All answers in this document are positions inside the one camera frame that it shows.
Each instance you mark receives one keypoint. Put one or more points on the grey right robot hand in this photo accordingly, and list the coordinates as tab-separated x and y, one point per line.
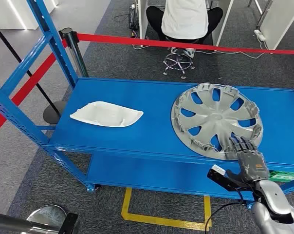
252	164

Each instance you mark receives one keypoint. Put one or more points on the grey plastic wheel hubcap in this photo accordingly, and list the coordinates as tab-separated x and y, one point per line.
216	118

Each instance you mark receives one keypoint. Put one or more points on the blue metal shelf rack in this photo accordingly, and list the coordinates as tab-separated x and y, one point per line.
137	106

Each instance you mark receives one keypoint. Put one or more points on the white plastic trim part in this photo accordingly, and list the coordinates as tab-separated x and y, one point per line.
105	114

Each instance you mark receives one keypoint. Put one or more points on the green plastic crate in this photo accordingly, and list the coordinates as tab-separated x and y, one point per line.
283	177

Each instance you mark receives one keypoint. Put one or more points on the white power strip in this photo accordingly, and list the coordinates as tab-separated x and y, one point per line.
259	35

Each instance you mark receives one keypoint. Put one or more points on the white desk panel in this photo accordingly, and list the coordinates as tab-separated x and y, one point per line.
280	22
223	19
142	16

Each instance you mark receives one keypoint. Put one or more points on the person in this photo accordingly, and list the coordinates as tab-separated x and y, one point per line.
183	16

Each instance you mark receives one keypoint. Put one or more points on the black floor box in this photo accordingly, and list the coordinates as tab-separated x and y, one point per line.
133	17

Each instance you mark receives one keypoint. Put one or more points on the black pole stand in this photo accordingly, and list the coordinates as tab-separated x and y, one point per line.
53	113

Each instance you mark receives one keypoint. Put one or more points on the white low platform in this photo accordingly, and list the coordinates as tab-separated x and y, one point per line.
5	14

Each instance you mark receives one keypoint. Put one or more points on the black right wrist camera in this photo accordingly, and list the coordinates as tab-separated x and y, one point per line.
222	179

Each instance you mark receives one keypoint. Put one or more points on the chrome stanchion post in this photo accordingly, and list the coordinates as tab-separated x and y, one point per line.
76	55

